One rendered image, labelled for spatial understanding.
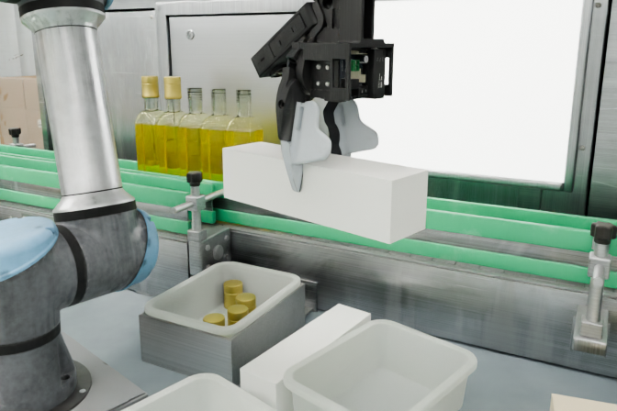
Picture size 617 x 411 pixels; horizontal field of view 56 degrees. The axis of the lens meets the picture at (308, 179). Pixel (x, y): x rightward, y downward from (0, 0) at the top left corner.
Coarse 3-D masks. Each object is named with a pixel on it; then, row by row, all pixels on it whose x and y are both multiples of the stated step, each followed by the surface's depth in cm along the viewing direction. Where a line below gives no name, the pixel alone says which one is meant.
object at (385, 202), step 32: (224, 160) 68; (256, 160) 64; (352, 160) 61; (224, 192) 69; (256, 192) 65; (288, 192) 61; (320, 192) 58; (352, 192) 55; (384, 192) 52; (416, 192) 55; (320, 224) 59; (352, 224) 56; (384, 224) 53; (416, 224) 56
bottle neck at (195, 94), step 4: (188, 88) 114; (192, 88) 114; (196, 88) 114; (200, 88) 114; (188, 92) 114; (192, 92) 114; (196, 92) 114; (200, 92) 114; (188, 96) 115; (192, 96) 114; (196, 96) 114; (200, 96) 115; (188, 100) 115; (192, 100) 114; (196, 100) 114; (200, 100) 115; (188, 104) 115; (192, 104) 114; (196, 104) 114; (200, 104) 115; (188, 108) 115; (192, 108) 115; (196, 108) 115; (200, 108) 115; (192, 112) 115; (196, 112) 115
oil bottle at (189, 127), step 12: (180, 120) 115; (192, 120) 114; (180, 132) 115; (192, 132) 114; (180, 144) 116; (192, 144) 115; (180, 156) 117; (192, 156) 115; (180, 168) 118; (192, 168) 116
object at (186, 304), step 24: (216, 264) 103; (240, 264) 104; (192, 288) 97; (216, 288) 103; (264, 288) 101; (288, 288) 93; (168, 312) 85; (192, 312) 97; (216, 312) 101; (264, 312) 87
